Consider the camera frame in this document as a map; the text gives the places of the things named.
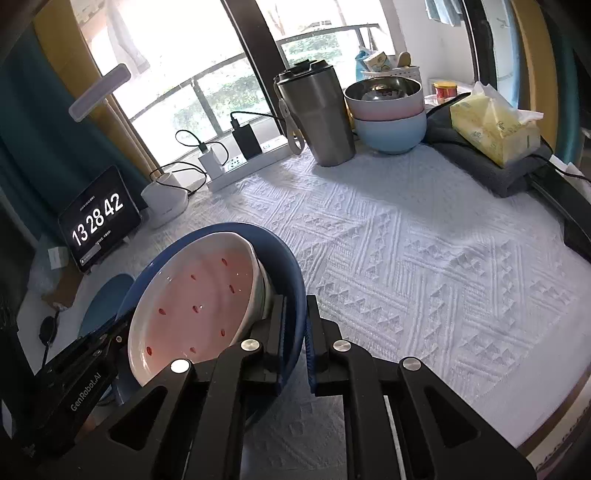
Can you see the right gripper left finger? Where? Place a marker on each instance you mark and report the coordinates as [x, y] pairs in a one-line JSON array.
[[188, 421]]

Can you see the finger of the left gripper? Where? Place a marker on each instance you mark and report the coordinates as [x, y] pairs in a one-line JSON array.
[[108, 334]]

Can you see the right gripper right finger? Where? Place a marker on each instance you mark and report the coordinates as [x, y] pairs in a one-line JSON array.
[[402, 421]]

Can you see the light blue plate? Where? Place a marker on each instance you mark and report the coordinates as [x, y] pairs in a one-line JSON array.
[[102, 309]]

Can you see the pink watermelon bowl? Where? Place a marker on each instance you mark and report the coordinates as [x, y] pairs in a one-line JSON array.
[[202, 300]]

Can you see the large blue bowl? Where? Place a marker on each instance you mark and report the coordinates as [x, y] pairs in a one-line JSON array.
[[281, 267]]

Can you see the black round object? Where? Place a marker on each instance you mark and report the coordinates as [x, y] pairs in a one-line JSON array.
[[47, 334]]

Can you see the cardboard box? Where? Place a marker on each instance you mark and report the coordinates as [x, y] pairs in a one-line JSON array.
[[63, 295]]

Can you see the small white box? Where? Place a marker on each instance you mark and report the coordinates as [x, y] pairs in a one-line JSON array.
[[58, 257]]

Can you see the tablet showing clock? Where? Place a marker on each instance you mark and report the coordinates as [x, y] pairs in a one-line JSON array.
[[98, 219]]

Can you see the white desk lamp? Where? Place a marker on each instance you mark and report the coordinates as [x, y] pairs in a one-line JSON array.
[[164, 197]]

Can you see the white patterned tablecloth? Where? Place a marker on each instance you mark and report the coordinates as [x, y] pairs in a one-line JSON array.
[[411, 257]]

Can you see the teal curtain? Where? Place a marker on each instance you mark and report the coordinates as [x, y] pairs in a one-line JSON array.
[[47, 159]]

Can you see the white charger plug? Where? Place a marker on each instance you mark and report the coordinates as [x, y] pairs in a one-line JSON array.
[[211, 164]]

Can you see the black charger plug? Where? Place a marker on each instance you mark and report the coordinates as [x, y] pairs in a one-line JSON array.
[[246, 140]]

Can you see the white power strip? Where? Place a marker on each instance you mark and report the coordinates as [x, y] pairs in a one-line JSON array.
[[237, 168]]

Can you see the dark grey folded cloth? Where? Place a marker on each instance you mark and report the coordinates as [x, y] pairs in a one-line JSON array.
[[503, 182]]

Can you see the light blue small bowl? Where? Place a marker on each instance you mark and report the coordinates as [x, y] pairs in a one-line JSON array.
[[395, 136]]

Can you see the steel travel mug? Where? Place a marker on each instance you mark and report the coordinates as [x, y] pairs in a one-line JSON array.
[[313, 95]]

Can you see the yellow curtain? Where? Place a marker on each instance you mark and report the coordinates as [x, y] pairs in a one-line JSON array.
[[67, 52]]

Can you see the pink steel-lined bowl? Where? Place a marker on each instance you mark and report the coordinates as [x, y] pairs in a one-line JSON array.
[[385, 98]]

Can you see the red tin can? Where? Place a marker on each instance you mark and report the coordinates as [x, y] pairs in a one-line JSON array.
[[445, 91]]

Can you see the white basket with items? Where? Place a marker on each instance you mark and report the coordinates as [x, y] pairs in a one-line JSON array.
[[373, 63]]

